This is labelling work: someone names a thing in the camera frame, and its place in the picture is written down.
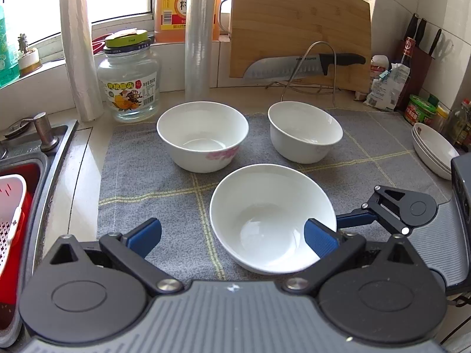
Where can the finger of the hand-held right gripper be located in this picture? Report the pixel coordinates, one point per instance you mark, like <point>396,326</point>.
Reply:
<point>349,220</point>

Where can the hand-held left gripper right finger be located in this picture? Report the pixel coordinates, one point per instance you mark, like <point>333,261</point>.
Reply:
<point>320,239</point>

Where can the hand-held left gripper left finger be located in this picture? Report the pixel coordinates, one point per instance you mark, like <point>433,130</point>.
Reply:
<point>145,233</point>

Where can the plain white bowl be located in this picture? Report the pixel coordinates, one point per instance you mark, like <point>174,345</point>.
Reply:
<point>257,206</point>
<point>305,125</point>

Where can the white pink floral bowl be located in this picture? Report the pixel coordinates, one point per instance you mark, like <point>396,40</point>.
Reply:
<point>202,125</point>

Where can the grey checked cloth mat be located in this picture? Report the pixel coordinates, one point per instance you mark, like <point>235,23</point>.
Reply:
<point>176,191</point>

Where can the steel sink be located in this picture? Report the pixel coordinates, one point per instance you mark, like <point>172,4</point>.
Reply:
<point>59,169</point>

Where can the clear glass bottle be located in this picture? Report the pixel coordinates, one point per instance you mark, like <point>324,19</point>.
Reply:
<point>461,125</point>

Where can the yellow lidded jar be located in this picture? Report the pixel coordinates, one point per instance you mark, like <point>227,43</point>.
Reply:
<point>439,121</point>

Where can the green lidded tub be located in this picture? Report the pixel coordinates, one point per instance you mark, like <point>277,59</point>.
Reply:
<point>419,112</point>

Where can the white plastic bag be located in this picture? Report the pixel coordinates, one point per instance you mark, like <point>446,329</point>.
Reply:
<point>386,92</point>

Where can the white plastic colander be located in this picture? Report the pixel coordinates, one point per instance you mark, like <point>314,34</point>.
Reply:
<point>11,206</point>

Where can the metal soap dispenser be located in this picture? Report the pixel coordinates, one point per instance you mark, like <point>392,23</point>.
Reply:
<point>44,132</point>

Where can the red plastic basin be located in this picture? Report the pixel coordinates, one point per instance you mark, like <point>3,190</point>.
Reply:
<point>14,167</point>

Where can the glass jar green lid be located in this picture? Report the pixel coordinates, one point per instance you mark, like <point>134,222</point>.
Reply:
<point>128,81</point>

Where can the white plastic bottle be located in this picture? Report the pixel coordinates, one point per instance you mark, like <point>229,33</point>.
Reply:
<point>379,64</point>

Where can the dark knife block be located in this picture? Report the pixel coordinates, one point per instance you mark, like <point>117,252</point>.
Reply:
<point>423,73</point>

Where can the large kitchen knife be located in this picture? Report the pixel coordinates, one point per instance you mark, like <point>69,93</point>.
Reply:
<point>279,68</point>

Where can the dark sauce bottle red label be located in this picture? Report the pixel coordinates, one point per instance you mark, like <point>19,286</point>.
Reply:
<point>407,53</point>

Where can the plastic wrap roll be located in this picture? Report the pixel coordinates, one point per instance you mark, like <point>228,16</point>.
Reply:
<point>79,62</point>
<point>198,44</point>

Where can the red plastic container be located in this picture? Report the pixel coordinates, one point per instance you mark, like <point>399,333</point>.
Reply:
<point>97,46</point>

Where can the small potted plant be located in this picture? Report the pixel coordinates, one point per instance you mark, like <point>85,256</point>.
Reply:
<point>29,62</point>

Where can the bamboo cutting board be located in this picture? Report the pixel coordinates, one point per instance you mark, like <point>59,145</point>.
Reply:
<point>294,14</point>

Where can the orange liquid bottle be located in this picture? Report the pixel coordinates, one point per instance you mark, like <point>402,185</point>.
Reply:
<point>173,7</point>

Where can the green plastic bottle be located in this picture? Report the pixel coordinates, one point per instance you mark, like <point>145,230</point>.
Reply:
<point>7,51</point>

